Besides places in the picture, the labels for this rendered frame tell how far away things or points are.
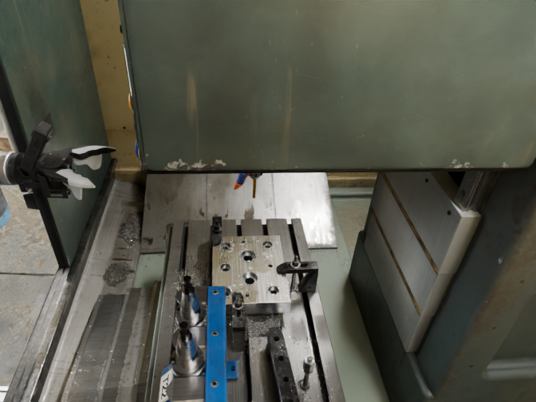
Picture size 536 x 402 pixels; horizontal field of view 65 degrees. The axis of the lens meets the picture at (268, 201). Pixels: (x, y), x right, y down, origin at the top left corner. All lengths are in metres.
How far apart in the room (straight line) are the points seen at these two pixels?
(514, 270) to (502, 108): 0.37
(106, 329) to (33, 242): 1.66
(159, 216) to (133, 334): 0.67
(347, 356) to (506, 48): 1.20
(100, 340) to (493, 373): 1.18
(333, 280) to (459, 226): 0.94
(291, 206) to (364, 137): 1.39
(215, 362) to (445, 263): 0.57
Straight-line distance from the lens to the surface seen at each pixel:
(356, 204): 2.36
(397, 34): 0.63
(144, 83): 0.62
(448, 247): 1.04
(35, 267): 2.99
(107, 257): 1.93
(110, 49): 2.05
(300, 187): 2.11
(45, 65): 1.59
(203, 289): 0.99
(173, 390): 0.86
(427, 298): 1.17
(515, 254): 0.96
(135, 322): 1.58
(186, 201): 2.05
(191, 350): 0.84
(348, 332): 1.70
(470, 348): 1.17
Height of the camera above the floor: 1.96
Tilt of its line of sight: 37 degrees down
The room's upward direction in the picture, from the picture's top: 4 degrees clockwise
